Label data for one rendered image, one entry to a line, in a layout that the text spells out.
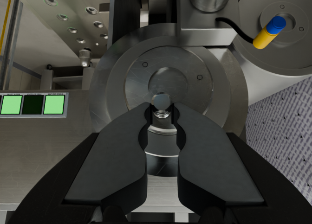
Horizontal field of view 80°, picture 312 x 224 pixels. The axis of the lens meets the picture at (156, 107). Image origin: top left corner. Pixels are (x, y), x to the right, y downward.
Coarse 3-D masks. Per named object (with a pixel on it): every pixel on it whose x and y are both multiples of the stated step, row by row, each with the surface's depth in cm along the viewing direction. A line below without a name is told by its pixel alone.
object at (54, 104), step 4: (48, 96) 52; (52, 96) 52; (56, 96) 52; (60, 96) 52; (48, 100) 52; (52, 100) 52; (56, 100) 52; (60, 100) 52; (48, 104) 51; (52, 104) 51; (56, 104) 51; (60, 104) 51; (48, 108) 51; (52, 108) 51; (56, 108) 51; (60, 108) 51; (44, 112) 51; (48, 112) 51; (52, 112) 51; (56, 112) 51; (60, 112) 51
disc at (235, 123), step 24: (168, 24) 19; (120, 48) 18; (216, 48) 18; (96, 72) 18; (240, 72) 18; (96, 96) 17; (240, 96) 17; (96, 120) 17; (240, 120) 17; (168, 168) 16
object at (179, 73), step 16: (160, 48) 16; (176, 48) 16; (144, 64) 16; (160, 64) 16; (176, 64) 16; (192, 64) 16; (128, 80) 16; (144, 80) 16; (160, 80) 15; (176, 80) 15; (192, 80) 15; (208, 80) 15; (128, 96) 15; (144, 96) 15; (176, 96) 16; (192, 96) 15; (208, 96) 15; (160, 128) 15
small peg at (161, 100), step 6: (156, 96) 12; (162, 96) 12; (168, 96) 12; (156, 102) 12; (162, 102) 12; (168, 102) 12; (156, 108) 12; (162, 108) 12; (168, 108) 12; (156, 114) 14; (162, 114) 13; (168, 114) 14
